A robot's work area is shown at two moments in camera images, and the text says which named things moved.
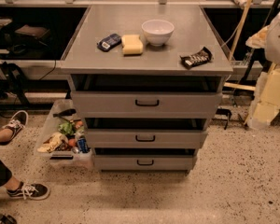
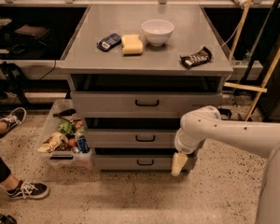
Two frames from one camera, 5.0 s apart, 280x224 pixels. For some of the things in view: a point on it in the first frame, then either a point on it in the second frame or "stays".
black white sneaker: x=18 y=122 → x=12 y=120
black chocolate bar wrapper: x=203 y=56 stays
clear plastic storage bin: x=64 y=138 stays
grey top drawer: x=147 y=105 stays
